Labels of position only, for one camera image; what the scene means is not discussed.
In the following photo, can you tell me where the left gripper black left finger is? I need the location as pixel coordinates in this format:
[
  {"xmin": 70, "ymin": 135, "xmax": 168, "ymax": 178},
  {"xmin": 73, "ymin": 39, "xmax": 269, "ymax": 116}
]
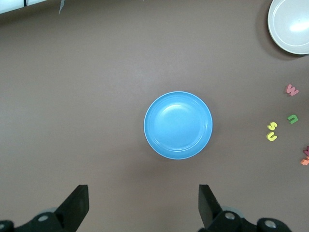
[{"xmin": 14, "ymin": 185, "xmax": 90, "ymax": 232}]

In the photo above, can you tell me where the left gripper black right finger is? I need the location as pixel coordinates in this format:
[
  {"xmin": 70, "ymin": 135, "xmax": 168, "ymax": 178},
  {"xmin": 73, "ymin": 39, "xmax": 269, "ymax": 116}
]
[{"xmin": 198, "ymin": 184, "xmax": 260, "ymax": 232}]

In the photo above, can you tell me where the blue plate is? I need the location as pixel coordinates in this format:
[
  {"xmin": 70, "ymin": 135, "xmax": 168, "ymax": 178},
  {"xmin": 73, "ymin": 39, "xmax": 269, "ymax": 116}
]
[{"xmin": 143, "ymin": 91, "xmax": 213, "ymax": 160}]

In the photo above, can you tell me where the pink foam letter w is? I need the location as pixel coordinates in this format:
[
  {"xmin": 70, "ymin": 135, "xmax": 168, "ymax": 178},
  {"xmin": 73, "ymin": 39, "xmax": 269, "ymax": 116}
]
[{"xmin": 284, "ymin": 84, "xmax": 300, "ymax": 97}]

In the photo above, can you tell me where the beige plate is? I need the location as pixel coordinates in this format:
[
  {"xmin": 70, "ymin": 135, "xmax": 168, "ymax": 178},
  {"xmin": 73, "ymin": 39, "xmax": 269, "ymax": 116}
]
[{"xmin": 267, "ymin": 0, "xmax": 309, "ymax": 55}]

